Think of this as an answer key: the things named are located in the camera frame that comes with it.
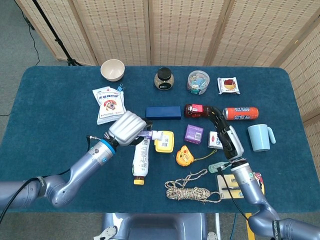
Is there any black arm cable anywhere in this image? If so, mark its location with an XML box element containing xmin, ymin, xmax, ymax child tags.
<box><xmin>216</xmin><ymin>166</ymin><xmax>251</xmax><ymax>222</ymax></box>
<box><xmin>0</xmin><ymin>134</ymin><xmax>108</xmax><ymax>223</ymax></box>

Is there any white blue milk carton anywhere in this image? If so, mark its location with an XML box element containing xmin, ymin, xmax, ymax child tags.
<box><xmin>207</xmin><ymin>130</ymin><xmax>225</xmax><ymax>150</ymax></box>

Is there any orange soda can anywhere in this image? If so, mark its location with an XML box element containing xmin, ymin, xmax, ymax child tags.
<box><xmin>222</xmin><ymin>106</ymin><xmax>260</xmax><ymax>121</ymax></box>

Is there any navy blue rectangular box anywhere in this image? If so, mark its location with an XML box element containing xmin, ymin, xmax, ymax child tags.
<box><xmin>145</xmin><ymin>106</ymin><xmax>182</xmax><ymax>121</ymax></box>

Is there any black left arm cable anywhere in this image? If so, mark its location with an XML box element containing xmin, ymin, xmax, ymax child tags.
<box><xmin>0</xmin><ymin>134</ymin><xmax>108</xmax><ymax>223</ymax></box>

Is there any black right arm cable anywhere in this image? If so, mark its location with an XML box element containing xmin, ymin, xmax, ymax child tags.
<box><xmin>216</xmin><ymin>166</ymin><xmax>251</xmax><ymax>222</ymax></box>

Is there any white snack packet pudding picture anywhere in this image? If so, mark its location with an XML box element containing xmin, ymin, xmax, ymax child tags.
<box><xmin>216</xmin><ymin>76</ymin><xmax>241</xmax><ymax>96</ymax></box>

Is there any blister card hook package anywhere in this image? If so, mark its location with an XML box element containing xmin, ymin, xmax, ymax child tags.
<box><xmin>216</xmin><ymin>171</ymin><xmax>266</xmax><ymax>200</ymax></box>

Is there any purple toothpaste tube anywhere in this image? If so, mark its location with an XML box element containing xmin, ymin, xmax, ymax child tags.
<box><xmin>139</xmin><ymin>129</ymin><xmax>166</xmax><ymax>141</ymax></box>

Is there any yellow tape measure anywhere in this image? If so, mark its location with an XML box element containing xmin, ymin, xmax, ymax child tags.
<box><xmin>175</xmin><ymin>145</ymin><xmax>218</xmax><ymax>167</ymax></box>

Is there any beige bowl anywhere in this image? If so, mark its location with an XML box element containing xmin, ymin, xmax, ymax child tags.
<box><xmin>100</xmin><ymin>58</ymin><xmax>126</xmax><ymax>82</ymax></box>

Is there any grey robot torso base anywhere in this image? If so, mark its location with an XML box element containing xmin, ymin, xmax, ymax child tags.
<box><xmin>93</xmin><ymin>212</ymin><xmax>221</xmax><ymax>240</ymax></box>

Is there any green container yellow lid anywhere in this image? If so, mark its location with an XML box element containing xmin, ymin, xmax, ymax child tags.
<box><xmin>154</xmin><ymin>129</ymin><xmax>175</xmax><ymax>153</ymax></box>

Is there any blue table cloth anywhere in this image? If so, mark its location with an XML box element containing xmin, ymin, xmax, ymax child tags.
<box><xmin>0</xmin><ymin>65</ymin><xmax>307</xmax><ymax>214</ymax></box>

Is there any bear-shaped honey bottle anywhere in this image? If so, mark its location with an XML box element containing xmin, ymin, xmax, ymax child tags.
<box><xmin>184</xmin><ymin>103</ymin><xmax>213</xmax><ymax>119</ymax></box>

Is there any light blue plastic mug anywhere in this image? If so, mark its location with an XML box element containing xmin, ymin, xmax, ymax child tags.
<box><xmin>247</xmin><ymin>123</ymin><xmax>277</xmax><ymax>153</ymax></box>

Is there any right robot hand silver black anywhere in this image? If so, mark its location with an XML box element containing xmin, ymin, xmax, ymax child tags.
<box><xmin>205</xmin><ymin>105</ymin><xmax>245</xmax><ymax>161</ymax></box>

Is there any white printed pouch bag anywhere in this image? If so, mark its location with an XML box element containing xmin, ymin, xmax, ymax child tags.
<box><xmin>92</xmin><ymin>86</ymin><xmax>130</xmax><ymax>126</ymax></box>

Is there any white tea bottle yellow cap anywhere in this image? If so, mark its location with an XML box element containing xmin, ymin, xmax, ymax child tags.
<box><xmin>131</xmin><ymin>138</ymin><xmax>151</xmax><ymax>186</ymax></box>

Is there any mint green scrub brush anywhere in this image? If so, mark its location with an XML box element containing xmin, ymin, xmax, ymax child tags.
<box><xmin>208</xmin><ymin>159</ymin><xmax>232</xmax><ymax>174</ymax></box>

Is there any glass jar black lid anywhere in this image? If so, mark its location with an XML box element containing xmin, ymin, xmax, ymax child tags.
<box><xmin>153</xmin><ymin>67</ymin><xmax>176</xmax><ymax>91</ymax></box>

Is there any small purple carton box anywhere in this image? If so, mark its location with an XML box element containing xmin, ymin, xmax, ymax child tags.
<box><xmin>184</xmin><ymin>124</ymin><xmax>204</xmax><ymax>146</ymax></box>

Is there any clear tub of coloured clips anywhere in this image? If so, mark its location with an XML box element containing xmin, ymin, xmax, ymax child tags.
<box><xmin>186</xmin><ymin>70</ymin><xmax>211</xmax><ymax>96</ymax></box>

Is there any beige speckled rope coil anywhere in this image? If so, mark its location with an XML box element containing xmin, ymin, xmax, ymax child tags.
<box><xmin>164</xmin><ymin>169</ymin><xmax>223</xmax><ymax>204</ymax></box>

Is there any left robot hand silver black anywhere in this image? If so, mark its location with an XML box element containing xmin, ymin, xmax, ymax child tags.
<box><xmin>104</xmin><ymin>110</ymin><xmax>154</xmax><ymax>147</ymax></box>

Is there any black tripod stand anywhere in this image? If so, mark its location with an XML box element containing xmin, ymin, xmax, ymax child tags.
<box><xmin>31</xmin><ymin>0</ymin><xmax>83</xmax><ymax>67</ymax></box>

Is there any woven bamboo folding screen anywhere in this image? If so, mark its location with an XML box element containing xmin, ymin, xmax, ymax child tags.
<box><xmin>14</xmin><ymin>0</ymin><xmax>320</xmax><ymax>121</ymax></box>

